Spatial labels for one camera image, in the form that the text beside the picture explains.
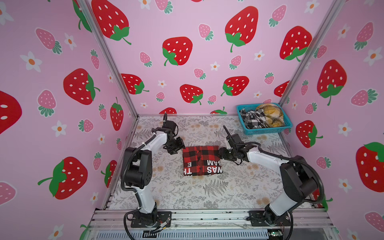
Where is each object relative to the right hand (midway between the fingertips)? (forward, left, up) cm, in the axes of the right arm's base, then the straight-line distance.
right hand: (218, 154), depth 92 cm
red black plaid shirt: (-5, +10, -1) cm, 11 cm away
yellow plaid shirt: (+35, -39, +4) cm, 53 cm away
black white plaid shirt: (+29, -24, +4) cm, 38 cm away
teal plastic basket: (+46, -25, +2) cm, 52 cm away
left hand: (+1, +23, +1) cm, 23 cm away
